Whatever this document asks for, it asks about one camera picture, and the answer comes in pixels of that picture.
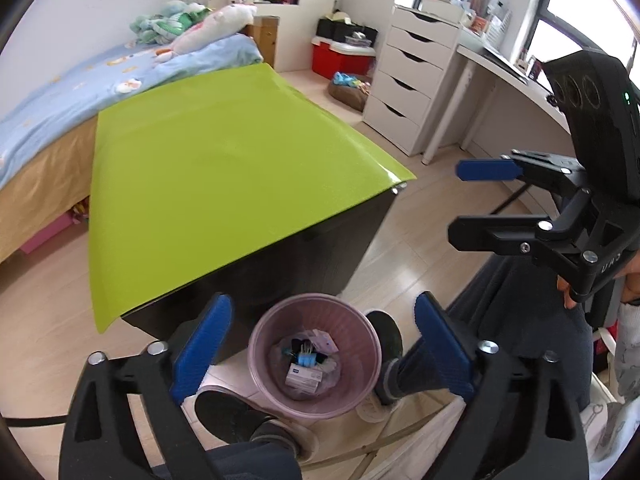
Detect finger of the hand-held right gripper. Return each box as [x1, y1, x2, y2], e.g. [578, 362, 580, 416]
[456, 149, 591, 196]
[447, 214, 601, 266]

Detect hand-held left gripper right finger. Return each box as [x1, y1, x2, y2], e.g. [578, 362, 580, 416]
[412, 291, 591, 480]

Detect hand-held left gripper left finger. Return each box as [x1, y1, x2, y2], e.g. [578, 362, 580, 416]
[59, 292, 236, 480]

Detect pink mesh trash basket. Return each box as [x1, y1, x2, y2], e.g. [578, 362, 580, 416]
[247, 292, 383, 421]

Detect person's right forearm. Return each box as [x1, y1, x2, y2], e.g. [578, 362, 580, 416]
[614, 302, 640, 401]

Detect person's right hand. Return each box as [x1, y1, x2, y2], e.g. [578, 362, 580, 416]
[556, 255, 640, 311]

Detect person's right foot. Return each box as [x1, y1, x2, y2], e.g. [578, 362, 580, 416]
[357, 310, 406, 423]

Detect person's foot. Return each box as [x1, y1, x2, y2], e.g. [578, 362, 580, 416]
[357, 310, 406, 423]
[194, 389, 321, 463]

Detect person's left foot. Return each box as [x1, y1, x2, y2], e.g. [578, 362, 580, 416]
[194, 389, 321, 463]

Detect white desk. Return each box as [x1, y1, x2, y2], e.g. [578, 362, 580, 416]
[422, 42, 576, 166]

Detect white drawer unit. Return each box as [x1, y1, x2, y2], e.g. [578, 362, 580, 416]
[362, 4, 462, 157]

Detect window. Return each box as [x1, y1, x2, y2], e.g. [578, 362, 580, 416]
[417, 0, 640, 63]

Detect brown pet bed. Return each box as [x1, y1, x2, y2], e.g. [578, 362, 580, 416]
[327, 72, 373, 113]

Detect red storage box white lid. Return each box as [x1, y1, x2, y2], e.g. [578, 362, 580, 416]
[311, 36, 377, 81]

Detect white printed cloth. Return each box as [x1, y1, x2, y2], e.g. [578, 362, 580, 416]
[580, 400, 640, 466]

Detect pink box under bed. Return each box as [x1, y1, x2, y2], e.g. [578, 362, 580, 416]
[20, 210, 91, 256]

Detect green top table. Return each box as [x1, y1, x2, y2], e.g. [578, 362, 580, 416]
[89, 62, 418, 341]

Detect black storage bins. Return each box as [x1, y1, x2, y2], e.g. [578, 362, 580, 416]
[316, 17, 379, 46]

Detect beige bed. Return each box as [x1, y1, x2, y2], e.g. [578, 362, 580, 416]
[0, 35, 266, 266]

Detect wooden nightstand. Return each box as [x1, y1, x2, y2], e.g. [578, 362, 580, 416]
[245, 15, 281, 68]

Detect blue printed blanket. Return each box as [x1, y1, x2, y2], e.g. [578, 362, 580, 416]
[0, 35, 265, 191]

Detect white pink plush toy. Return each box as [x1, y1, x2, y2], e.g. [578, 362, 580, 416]
[154, 4, 258, 63]

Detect green plush toy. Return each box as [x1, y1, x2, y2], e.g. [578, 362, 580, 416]
[130, 0, 206, 46]

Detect white fabric hamper wooden frame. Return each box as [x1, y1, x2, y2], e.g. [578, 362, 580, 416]
[300, 390, 481, 480]

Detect small desk picture frame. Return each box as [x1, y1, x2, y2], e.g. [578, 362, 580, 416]
[517, 52, 549, 81]

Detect black cable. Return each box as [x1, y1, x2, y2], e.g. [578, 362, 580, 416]
[0, 412, 68, 429]

